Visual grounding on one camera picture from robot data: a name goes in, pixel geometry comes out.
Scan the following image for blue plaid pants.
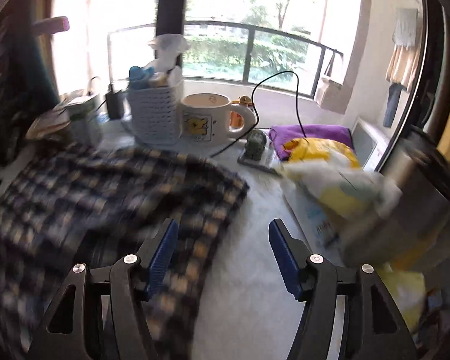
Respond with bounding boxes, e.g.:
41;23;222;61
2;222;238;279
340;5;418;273
0;144;249;359

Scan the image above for yellow white plastic bag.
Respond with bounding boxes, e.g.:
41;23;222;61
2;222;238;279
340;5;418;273
276;137;402;220

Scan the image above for milk carton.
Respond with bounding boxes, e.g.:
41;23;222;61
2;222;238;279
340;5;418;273
65;95;102;147

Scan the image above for green frog figurine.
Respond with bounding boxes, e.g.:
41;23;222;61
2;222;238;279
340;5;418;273
244;129;266;161

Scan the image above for purple cloth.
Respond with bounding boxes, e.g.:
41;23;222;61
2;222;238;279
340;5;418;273
268;124;354;161

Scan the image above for white perforated basket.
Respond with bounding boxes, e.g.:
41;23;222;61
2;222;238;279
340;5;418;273
127;80;184;146

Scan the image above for black charger adapter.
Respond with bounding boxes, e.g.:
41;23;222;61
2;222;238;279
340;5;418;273
105;83;125;120

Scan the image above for white cartoon mug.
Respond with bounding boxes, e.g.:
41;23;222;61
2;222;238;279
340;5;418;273
180;93;257;146

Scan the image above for hanging beige clothes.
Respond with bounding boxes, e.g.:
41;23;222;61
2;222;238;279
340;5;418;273
383;8;421;128

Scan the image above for white crumpled tissue bag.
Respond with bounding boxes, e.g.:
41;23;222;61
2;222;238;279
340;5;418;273
148;33;190;72

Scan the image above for balcony railing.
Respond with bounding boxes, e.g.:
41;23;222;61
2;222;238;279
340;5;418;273
108;20;345;100

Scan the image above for desk lamp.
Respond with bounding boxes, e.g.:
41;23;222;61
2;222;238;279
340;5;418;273
31;16;70;36

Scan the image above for black charging cable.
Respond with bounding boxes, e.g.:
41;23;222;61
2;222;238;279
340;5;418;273
208;70;311;160

